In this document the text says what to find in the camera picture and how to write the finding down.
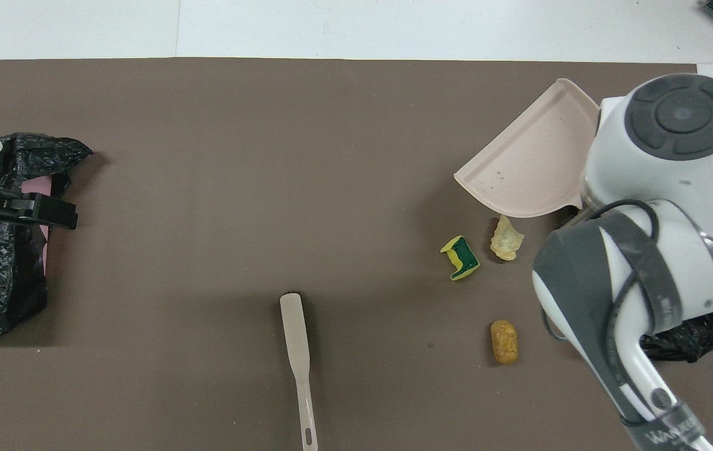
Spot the beige hand brush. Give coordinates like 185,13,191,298
279,293,319,451

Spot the notched green yellow sponge piece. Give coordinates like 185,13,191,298
440,236,481,281

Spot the brown sponge nugget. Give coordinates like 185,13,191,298
490,320,519,365

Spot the beige plastic dustpan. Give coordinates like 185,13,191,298
454,78,601,219

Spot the brown table mat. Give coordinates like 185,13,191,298
0,58,713,451

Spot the pale yellow crumpled sponge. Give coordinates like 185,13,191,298
490,215,525,261

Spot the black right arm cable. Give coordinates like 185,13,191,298
541,199,663,408

